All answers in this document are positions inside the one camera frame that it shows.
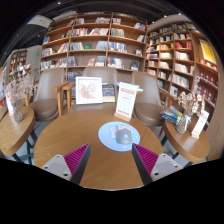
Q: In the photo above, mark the large wooden bookshelf with books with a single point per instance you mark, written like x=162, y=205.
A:
x=93, y=45
x=180, y=60

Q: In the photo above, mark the round light blue mouse pad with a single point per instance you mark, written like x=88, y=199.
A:
x=106, y=140

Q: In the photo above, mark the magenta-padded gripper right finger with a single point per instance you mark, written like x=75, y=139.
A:
x=148, y=161

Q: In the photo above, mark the round wooden side table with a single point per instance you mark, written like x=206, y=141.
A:
x=186, y=146
x=15, y=133

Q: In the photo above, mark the white and red sign stand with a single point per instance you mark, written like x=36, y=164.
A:
x=126, y=100

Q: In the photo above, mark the beige dried flower bunch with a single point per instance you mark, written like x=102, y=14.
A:
x=190, y=100

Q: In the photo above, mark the grey computer mouse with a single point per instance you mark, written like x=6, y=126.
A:
x=123, y=136

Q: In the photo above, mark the small white sign card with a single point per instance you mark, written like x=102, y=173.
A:
x=200, y=125
x=9, y=105

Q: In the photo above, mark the white framed floral picture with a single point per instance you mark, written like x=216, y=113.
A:
x=89, y=90

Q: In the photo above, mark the ribbed glass vase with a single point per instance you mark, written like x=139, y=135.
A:
x=183, y=125
x=17, y=115

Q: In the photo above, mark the brown padded wooden armchair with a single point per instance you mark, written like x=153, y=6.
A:
x=27, y=99
x=148, y=111
x=100, y=71
x=46, y=108

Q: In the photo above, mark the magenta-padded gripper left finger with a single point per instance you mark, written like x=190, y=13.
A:
x=75, y=161

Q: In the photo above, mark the dark cover book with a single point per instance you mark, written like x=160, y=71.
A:
x=108, y=92

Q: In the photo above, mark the distant wooden bookshelf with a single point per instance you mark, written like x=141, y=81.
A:
x=19, y=63

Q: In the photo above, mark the stack of colourful books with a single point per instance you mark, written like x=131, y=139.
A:
x=170, y=115

